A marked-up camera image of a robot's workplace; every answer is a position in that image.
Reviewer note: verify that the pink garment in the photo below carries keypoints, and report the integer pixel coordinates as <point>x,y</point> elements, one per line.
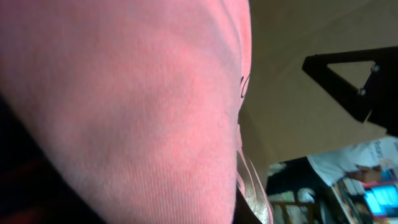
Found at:
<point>136,103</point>

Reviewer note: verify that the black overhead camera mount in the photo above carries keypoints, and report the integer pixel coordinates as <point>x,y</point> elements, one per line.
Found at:
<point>376,101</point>

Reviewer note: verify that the person in white shirt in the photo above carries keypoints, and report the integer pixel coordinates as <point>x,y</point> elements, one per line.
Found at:
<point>335,165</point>

